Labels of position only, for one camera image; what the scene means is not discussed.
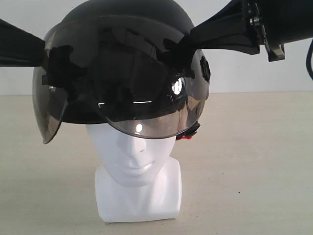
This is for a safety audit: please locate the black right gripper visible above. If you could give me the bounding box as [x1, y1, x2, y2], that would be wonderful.
[190, 0, 313, 62]

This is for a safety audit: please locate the black helmet with visor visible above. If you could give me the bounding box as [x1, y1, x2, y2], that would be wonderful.
[32, 0, 211, 143]

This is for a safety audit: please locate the white mannequin head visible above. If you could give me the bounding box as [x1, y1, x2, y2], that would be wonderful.
[86, 124, 182, 223]

